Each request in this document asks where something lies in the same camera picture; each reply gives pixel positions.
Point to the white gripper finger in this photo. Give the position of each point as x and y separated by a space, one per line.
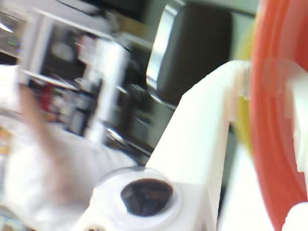
192 144
303 120

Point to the orange plate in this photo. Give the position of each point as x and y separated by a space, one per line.
272 120

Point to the person's bare forearm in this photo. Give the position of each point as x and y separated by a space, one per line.
48 144

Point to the yellow plate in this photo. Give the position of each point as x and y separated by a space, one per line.
244 120

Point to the white storage shelf unit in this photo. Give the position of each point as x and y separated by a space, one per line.
72 60

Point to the person's white shirt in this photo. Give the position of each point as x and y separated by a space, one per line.
29 187

